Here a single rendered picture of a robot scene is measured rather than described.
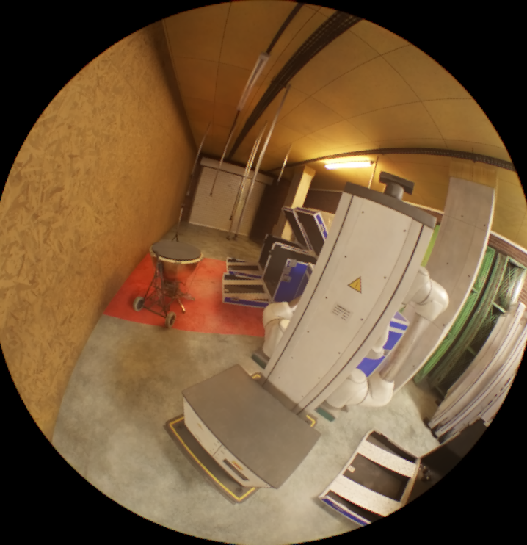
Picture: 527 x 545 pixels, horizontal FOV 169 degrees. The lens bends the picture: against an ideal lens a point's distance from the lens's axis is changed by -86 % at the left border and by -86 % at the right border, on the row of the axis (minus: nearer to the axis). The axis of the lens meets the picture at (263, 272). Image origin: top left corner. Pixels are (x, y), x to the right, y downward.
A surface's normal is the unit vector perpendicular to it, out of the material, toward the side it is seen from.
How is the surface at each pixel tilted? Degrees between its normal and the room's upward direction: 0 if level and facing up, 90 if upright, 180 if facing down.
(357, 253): 90
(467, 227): 90
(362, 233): 90
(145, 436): 0
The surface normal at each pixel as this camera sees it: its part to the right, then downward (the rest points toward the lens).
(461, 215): -0.91, -0.17
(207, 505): 0.30, -0.89
